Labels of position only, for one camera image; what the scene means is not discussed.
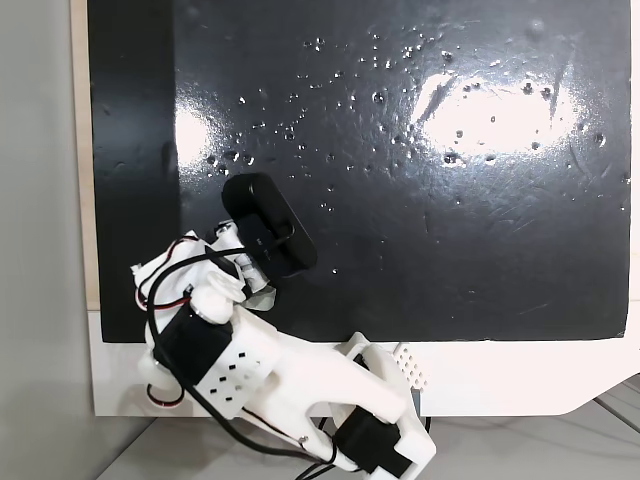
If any steel mug pale green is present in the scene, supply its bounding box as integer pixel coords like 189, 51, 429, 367
247, 286, 279, 313

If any black glossy mat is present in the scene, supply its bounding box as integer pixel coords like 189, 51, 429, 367
87, 0, 630, 344

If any white board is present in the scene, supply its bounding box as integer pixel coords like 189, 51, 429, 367
87, 309, 640, 419

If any red servo wire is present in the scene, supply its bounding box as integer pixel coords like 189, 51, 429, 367
133, 239, 201, 314

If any black oval camera box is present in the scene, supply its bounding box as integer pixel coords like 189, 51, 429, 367
221, 172, 319, 280

